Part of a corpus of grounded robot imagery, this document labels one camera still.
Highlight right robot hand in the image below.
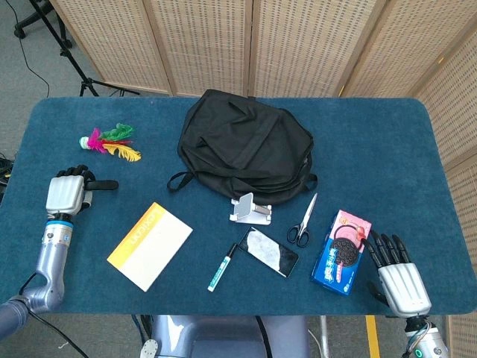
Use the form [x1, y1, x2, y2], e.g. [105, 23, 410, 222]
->
[363, 229, 432, 318]

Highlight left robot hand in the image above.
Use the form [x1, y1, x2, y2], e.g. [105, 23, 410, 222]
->
[45, 163, 98, 217]

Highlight small black device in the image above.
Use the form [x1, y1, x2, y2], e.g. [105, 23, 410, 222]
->
[84, 179, 119, 191]

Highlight yellow and white notebook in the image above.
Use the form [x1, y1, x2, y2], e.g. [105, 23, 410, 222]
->
[106, 201, 194, 293]

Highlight blue Oreo cookie box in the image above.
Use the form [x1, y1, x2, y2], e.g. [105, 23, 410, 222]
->
[310, 209, 373, 297]

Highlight colourful feather shuttlecock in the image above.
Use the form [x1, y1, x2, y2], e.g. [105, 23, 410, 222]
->
[79, 122, 143, 163]

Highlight blue table mat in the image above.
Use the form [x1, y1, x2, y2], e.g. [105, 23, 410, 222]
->
[0, 96, 474, 316]

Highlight black smartphone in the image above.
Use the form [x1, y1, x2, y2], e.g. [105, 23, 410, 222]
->
[237, 226, 300, 279]

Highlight black tripod stand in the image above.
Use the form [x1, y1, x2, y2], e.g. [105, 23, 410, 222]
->
[28, 0, 141, 98]

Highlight white folding phone stand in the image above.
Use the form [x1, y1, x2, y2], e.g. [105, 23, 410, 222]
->
[229, 192, 273, 227]

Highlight green and white marker pen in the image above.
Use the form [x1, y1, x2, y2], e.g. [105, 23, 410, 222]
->
[206, 242, 238, 292]

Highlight black office chair base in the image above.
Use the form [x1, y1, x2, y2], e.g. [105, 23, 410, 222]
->
[13, 0, 74, 49]

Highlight black backpack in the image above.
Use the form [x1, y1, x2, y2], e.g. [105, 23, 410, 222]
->
[166, 88, 319, 206]

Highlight grey robot torso base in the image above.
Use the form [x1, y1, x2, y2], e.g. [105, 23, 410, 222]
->
[139, 315, 312, 358]

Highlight wicker folding screen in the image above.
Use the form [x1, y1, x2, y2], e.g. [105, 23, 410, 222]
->
[49, 0, 477, 358]

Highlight black handled scissors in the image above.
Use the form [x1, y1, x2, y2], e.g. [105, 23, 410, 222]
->
[286, 192, 319, 248]

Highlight black floor cable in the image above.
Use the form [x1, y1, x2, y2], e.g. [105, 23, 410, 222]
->
[6, 0, 51, 98]

